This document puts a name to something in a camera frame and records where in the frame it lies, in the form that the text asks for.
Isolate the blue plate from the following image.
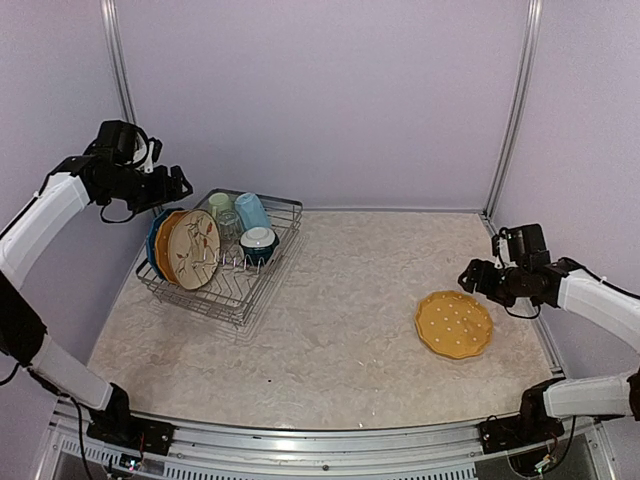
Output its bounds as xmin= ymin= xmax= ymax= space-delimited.
xmin=145 ymin=208 xmax=182 ymax=280

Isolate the front aluminium rail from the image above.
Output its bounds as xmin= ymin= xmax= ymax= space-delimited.
xmin=28 ymin=404 xmax=617 ymax=479

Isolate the aluminium frame post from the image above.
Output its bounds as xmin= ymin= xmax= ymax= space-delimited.
xmin=99 ymin=0 xmax=137 ymax=123
xmin=484 ymin=0 xmax=543 ymax=220

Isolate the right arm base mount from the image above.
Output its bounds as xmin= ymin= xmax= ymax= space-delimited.
xmin=478 ymin=415 xmax=565 ymax=454

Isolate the left aluminium frame post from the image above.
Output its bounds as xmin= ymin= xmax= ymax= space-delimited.
xmin=99 ymin=0 xmax=137 ymax=123

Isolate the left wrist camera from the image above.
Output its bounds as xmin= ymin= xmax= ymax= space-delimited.
xmin=133 ymin=138 xmax=163 ymax=173

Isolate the steel wire dish rack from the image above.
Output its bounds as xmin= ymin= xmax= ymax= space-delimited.
xmin=135 ymin=194 xmax=303 ymax=327

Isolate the right aluminium frame post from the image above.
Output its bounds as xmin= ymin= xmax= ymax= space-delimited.
xmin=484 ymin=0 xmax=543 ymax=220

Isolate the cream bird pattern plate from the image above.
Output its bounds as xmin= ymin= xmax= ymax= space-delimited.
xmin=168 ymin=210 xmax=221 ymax=290

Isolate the teal and white bowl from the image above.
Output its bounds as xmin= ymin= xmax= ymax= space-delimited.
xmin=239 ymin=227 xmax=280 ymax=267

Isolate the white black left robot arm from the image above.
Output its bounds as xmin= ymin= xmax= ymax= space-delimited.
xmin=1 ymin=120 xmax=193 ymax=445

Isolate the light green mug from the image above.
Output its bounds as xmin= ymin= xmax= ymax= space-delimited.
xmin=208 ymin=192 xmax=235 ymax=219

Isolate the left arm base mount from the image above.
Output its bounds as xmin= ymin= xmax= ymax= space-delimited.
xmin=87 ymin=416 xmax=176 ymax=456

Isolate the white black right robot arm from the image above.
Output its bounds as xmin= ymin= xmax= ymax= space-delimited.
xmin=458 ymin=224 xmax=639 ymax=444

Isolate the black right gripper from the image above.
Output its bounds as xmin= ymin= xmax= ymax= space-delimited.
xmin=459 ymin=258 xmax=529 ymax=307

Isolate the clear glass cup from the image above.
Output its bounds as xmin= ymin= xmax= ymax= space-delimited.
xmin=216 ymin=209 xmax=243 ymax=243

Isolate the yellow polka dot plate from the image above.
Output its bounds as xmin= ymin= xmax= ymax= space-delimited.
xmin=414 ymin=290 xmax=494 ymax=360

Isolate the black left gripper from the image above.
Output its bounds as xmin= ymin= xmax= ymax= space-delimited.
xmin=101 ymin=164 xmax=193 ymax=214

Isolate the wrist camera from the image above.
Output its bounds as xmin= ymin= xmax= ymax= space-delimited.
xmin=491 ymin=227 xmax=512 ymax=270
xmin=133 ymin=138 xmax=163 ymax=173

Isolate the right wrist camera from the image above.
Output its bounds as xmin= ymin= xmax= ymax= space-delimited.
xmin=491 ymin=227 xmax=512 ymax=270

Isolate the light blue faceted cup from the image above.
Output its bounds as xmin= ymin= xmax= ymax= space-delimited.
xmin=234 ymin=192 xmax=271 ymax=231

